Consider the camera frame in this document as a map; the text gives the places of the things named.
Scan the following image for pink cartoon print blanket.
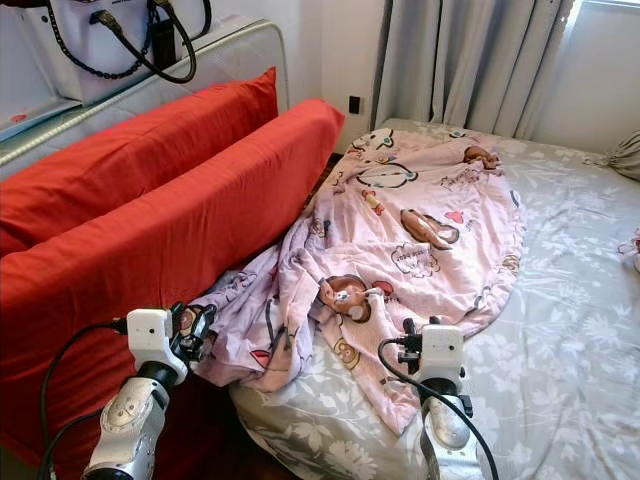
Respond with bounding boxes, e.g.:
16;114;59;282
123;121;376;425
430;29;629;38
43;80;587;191
194;126;528;438

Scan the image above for red cushion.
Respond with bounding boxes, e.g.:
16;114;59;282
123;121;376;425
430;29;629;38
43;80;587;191
0;67;281;258
0;97;348;473

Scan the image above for bed with grey floral sheet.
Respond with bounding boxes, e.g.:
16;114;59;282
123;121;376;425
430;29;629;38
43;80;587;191
230;117;640;480

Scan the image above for white upright mattress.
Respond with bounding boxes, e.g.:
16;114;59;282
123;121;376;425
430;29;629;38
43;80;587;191
0;17;291;168

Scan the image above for grey curtain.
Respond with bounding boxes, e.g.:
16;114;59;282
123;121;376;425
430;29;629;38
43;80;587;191
371;0;578;143

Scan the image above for white bag black handles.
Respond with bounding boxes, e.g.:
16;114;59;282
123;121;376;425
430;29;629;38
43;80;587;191
44;0;213;108

